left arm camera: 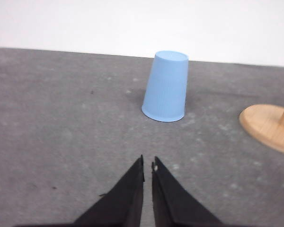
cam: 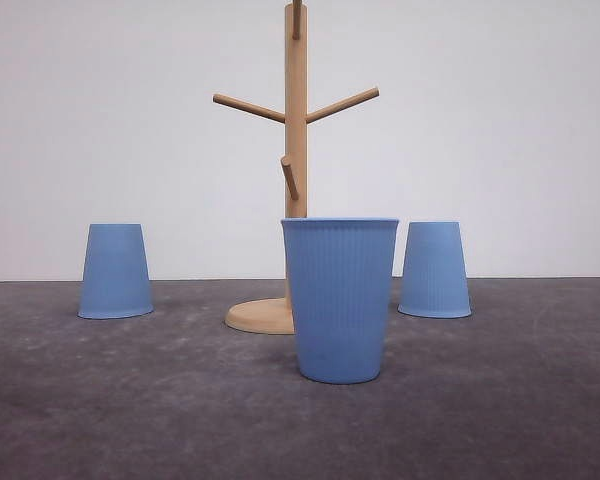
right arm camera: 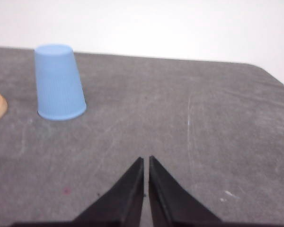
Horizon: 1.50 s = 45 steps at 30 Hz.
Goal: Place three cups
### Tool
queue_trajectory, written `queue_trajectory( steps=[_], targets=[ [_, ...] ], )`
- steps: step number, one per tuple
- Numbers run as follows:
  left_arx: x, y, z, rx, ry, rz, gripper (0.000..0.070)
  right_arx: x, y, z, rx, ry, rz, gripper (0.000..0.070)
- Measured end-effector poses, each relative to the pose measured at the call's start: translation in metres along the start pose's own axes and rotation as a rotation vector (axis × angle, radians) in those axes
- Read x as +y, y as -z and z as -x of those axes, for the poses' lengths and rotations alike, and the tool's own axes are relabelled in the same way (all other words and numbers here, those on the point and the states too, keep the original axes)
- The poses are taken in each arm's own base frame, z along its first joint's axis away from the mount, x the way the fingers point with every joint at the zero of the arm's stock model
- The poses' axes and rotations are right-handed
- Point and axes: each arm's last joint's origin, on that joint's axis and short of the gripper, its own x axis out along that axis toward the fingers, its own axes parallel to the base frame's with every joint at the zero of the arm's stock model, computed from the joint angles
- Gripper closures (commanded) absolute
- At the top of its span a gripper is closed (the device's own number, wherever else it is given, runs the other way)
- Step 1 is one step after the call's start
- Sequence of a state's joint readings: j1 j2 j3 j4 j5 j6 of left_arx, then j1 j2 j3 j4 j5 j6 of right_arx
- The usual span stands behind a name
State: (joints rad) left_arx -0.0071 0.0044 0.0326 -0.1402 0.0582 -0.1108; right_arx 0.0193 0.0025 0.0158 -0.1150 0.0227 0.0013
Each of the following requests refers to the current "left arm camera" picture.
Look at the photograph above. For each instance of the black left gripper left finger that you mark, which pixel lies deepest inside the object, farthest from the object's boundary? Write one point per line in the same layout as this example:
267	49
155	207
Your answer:
121	206

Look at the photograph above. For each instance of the blue ribbed cup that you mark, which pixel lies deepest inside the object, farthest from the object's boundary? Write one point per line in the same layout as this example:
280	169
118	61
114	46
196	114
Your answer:
165	95

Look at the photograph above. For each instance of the wooden mug tree stand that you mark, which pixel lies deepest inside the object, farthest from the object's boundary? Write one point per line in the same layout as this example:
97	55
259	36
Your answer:
265	123

